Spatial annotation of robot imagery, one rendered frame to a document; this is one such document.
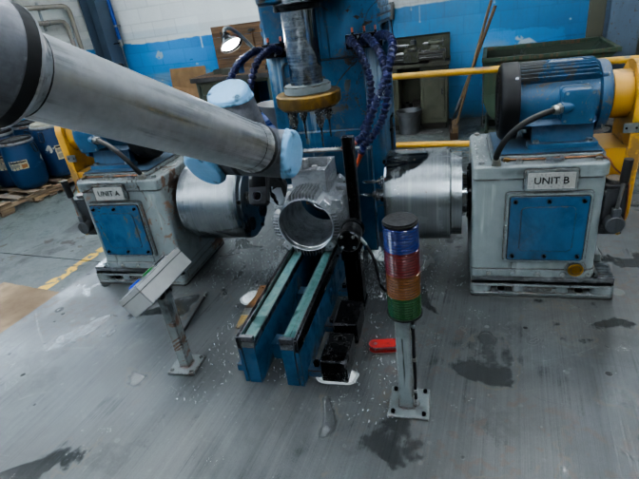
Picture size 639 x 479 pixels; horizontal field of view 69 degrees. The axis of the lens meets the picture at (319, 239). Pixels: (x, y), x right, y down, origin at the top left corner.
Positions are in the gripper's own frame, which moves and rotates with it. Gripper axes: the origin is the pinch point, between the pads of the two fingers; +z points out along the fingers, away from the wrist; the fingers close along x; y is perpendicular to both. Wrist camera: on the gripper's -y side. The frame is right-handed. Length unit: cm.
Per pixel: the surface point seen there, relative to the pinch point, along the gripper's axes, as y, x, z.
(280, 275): -15.7, -0.5, 10.4
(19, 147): 218, 395, 184
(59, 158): 237, 385, 222
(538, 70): 24, -63, -16
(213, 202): 3.4, 21.8, 3.3
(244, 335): -38.1, -1.2, -3.9
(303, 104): 21.7, -7.1, -14.3
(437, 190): 4.9, -40.9, 2.0
